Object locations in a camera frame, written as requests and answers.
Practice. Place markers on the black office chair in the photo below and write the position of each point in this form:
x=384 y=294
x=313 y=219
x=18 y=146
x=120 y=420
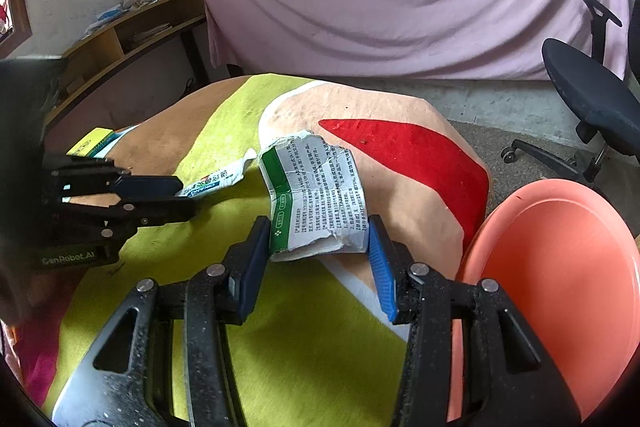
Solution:
x=590 y=92

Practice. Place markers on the wooden wall shelf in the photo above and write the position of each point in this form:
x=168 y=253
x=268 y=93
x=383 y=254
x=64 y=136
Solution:
x=100 y=42

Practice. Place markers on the torn white green medicine box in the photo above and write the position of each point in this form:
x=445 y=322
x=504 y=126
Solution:
x=315 y=192

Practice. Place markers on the yellow book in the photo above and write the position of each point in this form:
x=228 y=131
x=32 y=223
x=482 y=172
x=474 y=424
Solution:
x=90 y=142

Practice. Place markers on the wooden window frame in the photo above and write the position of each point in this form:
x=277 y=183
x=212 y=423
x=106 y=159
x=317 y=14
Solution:
x=20 y=2

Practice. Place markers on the pink plastic basin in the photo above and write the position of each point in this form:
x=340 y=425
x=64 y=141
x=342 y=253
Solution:
x=550 y=267

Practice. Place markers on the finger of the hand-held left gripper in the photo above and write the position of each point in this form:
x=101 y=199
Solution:
x=160 y=209
x=150 y=186

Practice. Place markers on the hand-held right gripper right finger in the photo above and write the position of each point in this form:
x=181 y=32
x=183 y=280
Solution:
x=382 y=277

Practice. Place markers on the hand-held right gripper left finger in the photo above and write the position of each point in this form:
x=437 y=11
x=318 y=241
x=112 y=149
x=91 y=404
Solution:
x=255 y=257

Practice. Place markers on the colourful patchwork blanket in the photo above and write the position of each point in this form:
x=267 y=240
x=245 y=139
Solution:
x=310 y=357

